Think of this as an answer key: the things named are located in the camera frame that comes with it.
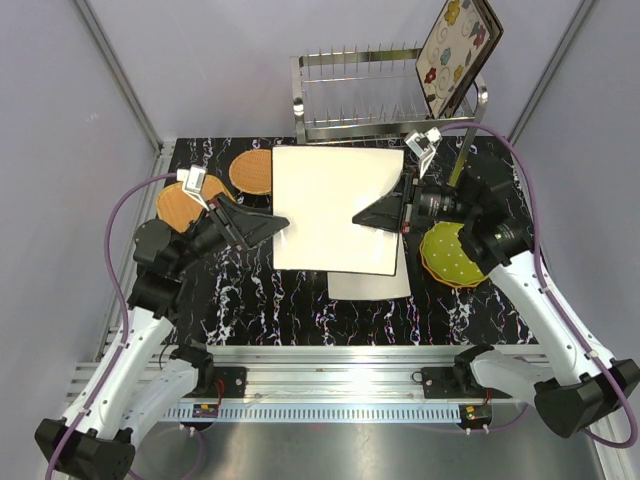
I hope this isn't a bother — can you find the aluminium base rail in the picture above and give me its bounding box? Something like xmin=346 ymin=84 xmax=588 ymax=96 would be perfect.
xmin=64 ymin=343 xmax=606 ymax=402

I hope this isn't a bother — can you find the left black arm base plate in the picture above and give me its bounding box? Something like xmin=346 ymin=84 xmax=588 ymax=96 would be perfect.
xmin=197 ymin=366 xmax=248 ymax=399

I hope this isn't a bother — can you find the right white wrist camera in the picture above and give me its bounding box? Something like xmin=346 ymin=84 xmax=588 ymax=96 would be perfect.
xmin=404 ymin=128 xmax=442 ymax=179

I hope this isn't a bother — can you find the slotted white cable duct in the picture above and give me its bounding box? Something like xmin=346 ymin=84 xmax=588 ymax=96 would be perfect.
xmin=161 ymin=402 xmax=461 ymax=424

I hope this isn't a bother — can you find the green-rimmed woven bamboo plate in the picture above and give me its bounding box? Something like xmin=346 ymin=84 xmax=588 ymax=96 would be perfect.
xmin=227 ymin=148 xmax=274 ymax=197

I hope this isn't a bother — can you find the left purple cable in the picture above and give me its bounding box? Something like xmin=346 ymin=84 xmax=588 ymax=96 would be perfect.
xmin=44 ymin=172 xmax=209 ymax=480

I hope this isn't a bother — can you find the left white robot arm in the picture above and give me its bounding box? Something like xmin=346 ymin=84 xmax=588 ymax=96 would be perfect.
xmin=35 ymin=194 xmax=289 ymax=479

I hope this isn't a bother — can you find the orange polka-dot plate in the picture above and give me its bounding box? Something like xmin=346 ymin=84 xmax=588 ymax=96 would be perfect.
xmin=420 ymin=253 xmax=487 ymax=289

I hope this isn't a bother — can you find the cream rectangular tray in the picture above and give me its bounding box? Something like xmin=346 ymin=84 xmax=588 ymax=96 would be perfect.
xmin=327 ymin=237 xmax=411 ymax=301

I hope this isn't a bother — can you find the floral patterned tray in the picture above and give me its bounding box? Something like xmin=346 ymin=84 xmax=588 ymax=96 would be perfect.
xmin=440 ymin=1 xmax=504 ymax=116
xmin=416 ymin=0 xmax=491 ymax=118

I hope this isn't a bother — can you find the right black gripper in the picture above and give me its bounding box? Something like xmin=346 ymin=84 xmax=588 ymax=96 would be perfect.
xmin=354 ymin=165 xmax=479 ymax=233

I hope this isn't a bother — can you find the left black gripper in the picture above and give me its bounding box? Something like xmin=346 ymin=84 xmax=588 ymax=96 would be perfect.
xmin=171 ymin=191 xmax=289 ymax=274

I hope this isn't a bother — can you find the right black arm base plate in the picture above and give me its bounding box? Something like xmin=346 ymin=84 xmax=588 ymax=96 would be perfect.
xmin=411 ymin=367 xmax=511 ymax=401

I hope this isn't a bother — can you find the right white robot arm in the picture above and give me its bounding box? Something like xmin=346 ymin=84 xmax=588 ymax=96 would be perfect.
xmin=352 ymin=169 xmax=639 ymax=438

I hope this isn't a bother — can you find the small round orange woven plate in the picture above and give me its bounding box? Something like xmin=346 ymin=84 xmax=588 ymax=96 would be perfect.
xmin=229 ymin=149 xmax=272 ymax=195

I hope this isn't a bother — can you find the steel two-tier dish rack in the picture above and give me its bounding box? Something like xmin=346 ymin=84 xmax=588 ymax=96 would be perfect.
xmin=288 ymin=43 xmax=488 ymax=186

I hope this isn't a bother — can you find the green polka-dot plate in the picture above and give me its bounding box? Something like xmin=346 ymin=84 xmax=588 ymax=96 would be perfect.
xmin=420 ymin=222 xmax=486 ymax=283

